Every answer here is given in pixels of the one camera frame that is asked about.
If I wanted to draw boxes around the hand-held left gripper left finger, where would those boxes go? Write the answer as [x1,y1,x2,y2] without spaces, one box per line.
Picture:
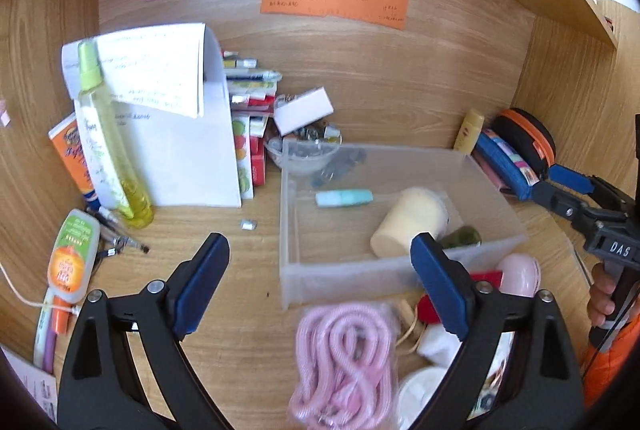
[56,232,231,430]

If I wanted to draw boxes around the blue pencil case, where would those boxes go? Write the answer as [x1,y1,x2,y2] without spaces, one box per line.
[472,128,542,202]

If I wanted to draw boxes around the white leaflet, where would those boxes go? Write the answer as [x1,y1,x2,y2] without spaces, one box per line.
[0,345,59,424]

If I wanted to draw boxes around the yellow lotion bottle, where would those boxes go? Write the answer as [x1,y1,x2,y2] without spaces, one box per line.
[453,109,486,156]

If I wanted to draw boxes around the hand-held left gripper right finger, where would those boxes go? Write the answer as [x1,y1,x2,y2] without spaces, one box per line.
[410,232,586,430]

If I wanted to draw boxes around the pink rope in bag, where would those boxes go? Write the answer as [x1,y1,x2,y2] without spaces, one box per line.
[289,302,401,427]

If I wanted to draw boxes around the cream plastic cup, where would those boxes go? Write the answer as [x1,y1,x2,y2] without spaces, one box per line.
[370,187,449,259]

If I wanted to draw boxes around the white bottle green orange label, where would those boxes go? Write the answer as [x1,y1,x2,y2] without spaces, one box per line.
[46,209,102,304]

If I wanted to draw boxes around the small clear bowl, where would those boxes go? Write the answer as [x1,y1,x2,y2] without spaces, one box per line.
[265,130,344,176]

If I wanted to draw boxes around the red flat case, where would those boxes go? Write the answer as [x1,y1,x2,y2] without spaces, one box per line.
[417,269,504,326]

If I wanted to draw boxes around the green white box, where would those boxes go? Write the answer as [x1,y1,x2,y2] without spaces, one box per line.
[227,81,279,97]

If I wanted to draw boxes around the white blue tube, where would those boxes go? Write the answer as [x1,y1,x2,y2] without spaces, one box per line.
[225,69,283,82]

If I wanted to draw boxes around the purple pen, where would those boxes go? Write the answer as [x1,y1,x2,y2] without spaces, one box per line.
[42,330,59,374]

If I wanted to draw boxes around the person's right forearm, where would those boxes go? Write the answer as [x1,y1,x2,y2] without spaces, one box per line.
[579,310,640,411]

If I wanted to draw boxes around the white eraser block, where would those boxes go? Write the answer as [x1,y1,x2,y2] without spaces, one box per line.
[273,87,335,136]

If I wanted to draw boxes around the clear plastic storage box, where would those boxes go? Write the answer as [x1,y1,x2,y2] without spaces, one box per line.
[279,142,530,311]

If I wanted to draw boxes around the white round lid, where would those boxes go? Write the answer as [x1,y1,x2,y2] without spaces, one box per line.
[397,366,454,430]

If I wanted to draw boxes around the orange paper note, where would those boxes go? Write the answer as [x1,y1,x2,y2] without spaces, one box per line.
[260,0,410,31]

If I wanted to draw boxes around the red white box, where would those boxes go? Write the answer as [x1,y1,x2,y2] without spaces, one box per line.
[230,94,277,112]

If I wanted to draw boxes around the black metal-tipped brush pen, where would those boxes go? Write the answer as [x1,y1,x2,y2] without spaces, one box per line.
[97,207,151,255]

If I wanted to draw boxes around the white notebook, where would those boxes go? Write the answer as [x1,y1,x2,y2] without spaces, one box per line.
[75,82,243,209]

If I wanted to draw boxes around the yellow spray bottle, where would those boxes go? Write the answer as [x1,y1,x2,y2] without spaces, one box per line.
[76,41,155,229]

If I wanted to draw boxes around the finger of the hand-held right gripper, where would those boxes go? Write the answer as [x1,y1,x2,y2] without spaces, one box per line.
[531,181,603,236]
[549,164,638,213]

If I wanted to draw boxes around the teal tube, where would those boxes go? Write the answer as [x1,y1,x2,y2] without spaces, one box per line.
[315,189,374,207]

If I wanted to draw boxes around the person's right hand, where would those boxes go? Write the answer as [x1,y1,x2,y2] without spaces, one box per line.
[587,262,632,330]

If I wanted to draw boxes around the white handwritten paper sheet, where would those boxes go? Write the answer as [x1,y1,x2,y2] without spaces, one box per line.
[61,23,228,118]

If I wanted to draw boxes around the black binder clips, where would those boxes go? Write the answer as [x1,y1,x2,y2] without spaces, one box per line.
[312,147,369,189]

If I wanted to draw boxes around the orange highlighter pen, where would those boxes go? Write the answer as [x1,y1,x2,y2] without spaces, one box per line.
[50,304,72,337]

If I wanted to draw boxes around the white cable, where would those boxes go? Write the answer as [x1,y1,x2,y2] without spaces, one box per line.
[0,260,81,312]

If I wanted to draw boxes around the fruit print box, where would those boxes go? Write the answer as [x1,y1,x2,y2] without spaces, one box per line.
[232,114,257,201]

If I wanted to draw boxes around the white cotton pad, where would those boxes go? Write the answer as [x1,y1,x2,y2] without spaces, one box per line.
[417,324,464,367]

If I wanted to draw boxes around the dark green small jar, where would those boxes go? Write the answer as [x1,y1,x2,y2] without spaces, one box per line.
[440,226,482,251]

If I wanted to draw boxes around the wooden desktop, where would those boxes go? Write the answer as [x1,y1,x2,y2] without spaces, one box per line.
[0,120,601,430]

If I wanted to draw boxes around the orange sunscreen tube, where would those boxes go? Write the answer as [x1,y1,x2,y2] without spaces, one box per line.
[48,116,103,203]

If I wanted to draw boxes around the pink egg-shaped case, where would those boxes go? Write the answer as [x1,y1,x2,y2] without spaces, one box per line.
[495,254,542,299]

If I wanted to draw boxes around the black orange round case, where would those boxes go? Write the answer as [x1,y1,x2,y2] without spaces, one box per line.
[492,108,557,181]

